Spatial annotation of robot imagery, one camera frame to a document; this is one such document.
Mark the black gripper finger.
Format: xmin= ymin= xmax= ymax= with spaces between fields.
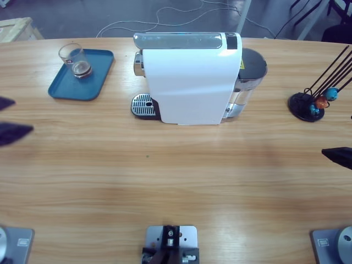
xmin=0 ymin=123 xmax=34 ymax=147
xmin=0 ymin=96 xmax=17 ymax=112
xmin=321 ymin=147 xmax=352 ymax=169

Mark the white metal post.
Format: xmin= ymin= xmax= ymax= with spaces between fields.
xmin=235 ymin=0 xmax=252 ymax=34

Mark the orange coffee capsule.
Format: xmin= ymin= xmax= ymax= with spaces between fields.
xmin=315 ymin=95 xmax=329 ymax=109

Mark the silver coffee machine lever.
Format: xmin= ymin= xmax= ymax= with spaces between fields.
xmin=133 ymin=31 xmax=223 ymax=50

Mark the white metal table frame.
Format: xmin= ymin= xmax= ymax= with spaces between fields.
xmin=296 ymin=0 xmax=347 ymax=41

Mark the clear glass cup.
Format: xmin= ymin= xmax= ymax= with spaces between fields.
xmin=58 ymin=42 xmax=94 ymax=80

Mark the black capsule holder with rods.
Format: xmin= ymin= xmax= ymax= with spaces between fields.
xmin=288 ymin=45 xmax=352 ymax=122

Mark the black floor cable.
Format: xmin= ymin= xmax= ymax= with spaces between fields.
xmin=274 ymin=0 xmax=328 ymax=39

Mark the black chair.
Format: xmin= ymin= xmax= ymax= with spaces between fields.
xmin=321 ymin=0 xmax=352 ymax=45

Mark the white capsule coffee machine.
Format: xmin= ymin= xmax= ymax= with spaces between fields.
xmin=130 ymin=32 xmax=243 ymax=126

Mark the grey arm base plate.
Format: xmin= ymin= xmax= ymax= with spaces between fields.
xmin=310 ymin=225 xmax=352 ymax=264
xmin=0 ymin=225 xmax=36 ymax=264

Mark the grey mount with dark post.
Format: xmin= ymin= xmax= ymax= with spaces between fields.
xmin=141 ymin=224 xmax=200 ymax=264

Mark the light blue coffee capsule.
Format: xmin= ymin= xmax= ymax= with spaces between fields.
xmin=323 ymin=87 xmax=339 ymax=102

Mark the wooden crate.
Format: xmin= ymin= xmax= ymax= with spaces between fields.
xmin=0 ymin=16 xmax=45 ymax=44

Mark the clear water tank black lid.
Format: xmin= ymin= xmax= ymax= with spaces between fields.
xmin=222 ymin=48 xmax=268 ymax=123

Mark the blue plastic tray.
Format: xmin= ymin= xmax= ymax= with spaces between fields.
xmin=47 ymin=48 xmax=115 ymax=102

